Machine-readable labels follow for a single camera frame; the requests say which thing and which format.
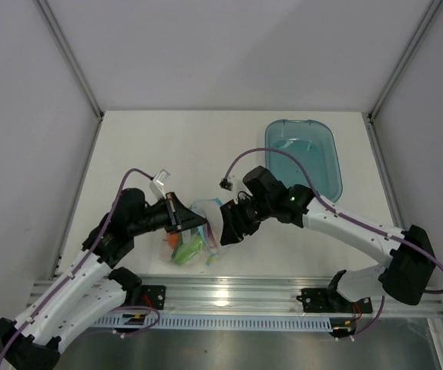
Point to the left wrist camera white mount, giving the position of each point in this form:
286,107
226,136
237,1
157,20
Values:
157,184

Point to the right aluminium frame post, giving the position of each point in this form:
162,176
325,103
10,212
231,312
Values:
413,45

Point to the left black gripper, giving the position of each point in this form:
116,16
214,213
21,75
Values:
179,216

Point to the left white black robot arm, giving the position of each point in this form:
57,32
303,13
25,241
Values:
94,284

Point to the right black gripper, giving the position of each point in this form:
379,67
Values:
232,230

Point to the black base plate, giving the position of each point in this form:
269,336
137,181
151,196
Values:
146,295
322,300

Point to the left aluminium frame post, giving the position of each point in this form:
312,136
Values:
56,32

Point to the aluminium frame post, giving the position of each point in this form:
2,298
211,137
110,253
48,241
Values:
56,32
413,45

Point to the orange toy pumpkin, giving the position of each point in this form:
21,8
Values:
172,240

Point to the light green toy vegetable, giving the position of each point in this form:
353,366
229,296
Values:
185,252

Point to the purple toy eggplant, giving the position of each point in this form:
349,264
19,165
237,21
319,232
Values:
209,237

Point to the clear zip bag blue zipper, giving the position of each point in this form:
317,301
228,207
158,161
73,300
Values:
210,209

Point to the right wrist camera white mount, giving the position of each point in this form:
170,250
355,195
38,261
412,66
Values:
230,183

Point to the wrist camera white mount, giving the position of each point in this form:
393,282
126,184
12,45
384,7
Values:
157,184
230,183

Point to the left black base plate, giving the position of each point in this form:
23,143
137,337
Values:
146,295

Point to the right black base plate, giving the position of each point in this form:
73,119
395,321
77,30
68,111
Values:
322,300

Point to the slotted grey cable duct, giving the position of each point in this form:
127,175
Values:
293,323

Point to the teal plastic tray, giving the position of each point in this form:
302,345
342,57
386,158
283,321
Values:
304,152

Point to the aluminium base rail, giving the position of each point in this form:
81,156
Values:
204,295

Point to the right side aluminium rail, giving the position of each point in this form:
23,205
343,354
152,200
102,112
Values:
384,174

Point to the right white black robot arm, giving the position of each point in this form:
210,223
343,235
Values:
403,258

